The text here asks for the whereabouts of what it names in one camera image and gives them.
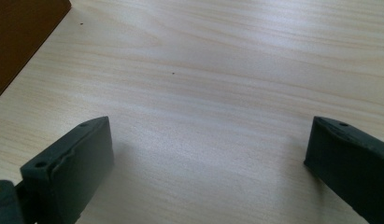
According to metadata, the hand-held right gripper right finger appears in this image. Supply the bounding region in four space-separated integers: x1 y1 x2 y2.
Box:
303 116 384 224

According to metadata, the brown board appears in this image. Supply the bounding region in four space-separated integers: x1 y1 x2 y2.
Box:
0 0 72 104

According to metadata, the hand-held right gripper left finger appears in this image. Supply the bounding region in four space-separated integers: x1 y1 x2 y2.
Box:
15 116 115 224

